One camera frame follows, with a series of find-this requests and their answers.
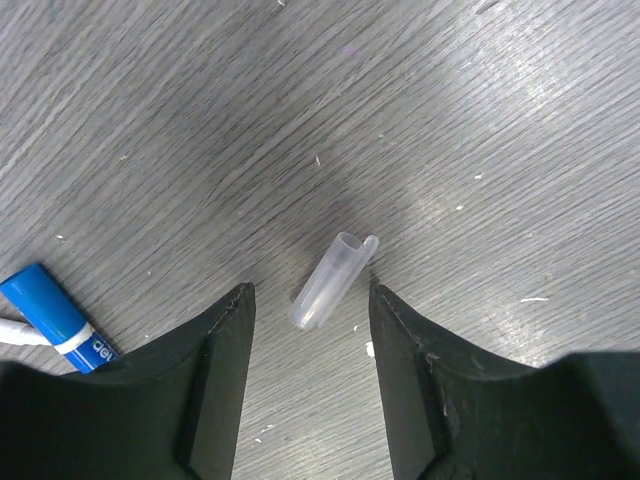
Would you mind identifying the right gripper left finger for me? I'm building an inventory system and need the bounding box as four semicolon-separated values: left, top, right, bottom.
1;283;256;479

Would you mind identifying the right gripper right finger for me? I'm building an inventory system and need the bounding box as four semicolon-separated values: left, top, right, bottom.
369;283;639;479

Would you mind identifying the white marker blue print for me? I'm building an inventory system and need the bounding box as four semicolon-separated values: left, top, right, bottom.
1;263;118;374

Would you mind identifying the clear pen cap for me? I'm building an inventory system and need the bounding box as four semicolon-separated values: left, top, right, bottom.
289;232;379;331

